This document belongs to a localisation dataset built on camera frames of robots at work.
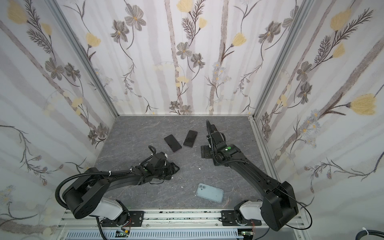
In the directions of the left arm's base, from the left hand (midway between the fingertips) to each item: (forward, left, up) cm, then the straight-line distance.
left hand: (176, 167), depth 88 cm
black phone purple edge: (+21, +4, -6) cm, 22 cm away
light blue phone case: (-14, -20, -3) cm, 24 cm away
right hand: (+6, -17, +13) cm, 23 cm away
